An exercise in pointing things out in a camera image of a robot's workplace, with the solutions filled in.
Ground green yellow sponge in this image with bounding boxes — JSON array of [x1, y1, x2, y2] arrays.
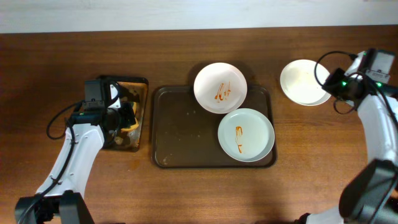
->
[[119, 102, 139, 132]]

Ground white plate orange smears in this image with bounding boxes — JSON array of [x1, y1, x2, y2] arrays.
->
[[280, 59, 331, 106]]

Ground white plate ketchup streaks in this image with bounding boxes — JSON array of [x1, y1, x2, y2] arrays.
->
[[193, 62, 248, 114]]

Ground light blue plate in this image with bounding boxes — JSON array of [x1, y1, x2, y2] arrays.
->
[[218, 108, 275, 162]]

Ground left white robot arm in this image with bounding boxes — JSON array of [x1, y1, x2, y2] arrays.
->
[[14, 101, 137, 223]]

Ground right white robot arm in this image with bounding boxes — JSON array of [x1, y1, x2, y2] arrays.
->
[[296, 48, 397, 224]]

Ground small black soapy tray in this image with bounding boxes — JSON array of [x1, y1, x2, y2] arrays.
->
[[97, 75, 149, 152]]

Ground large brown serving tray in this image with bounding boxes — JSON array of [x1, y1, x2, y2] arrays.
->
[[151, 85, 277, 169]]

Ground left black cable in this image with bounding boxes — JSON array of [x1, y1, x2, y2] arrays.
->
[[17, 79, 122, 224]]

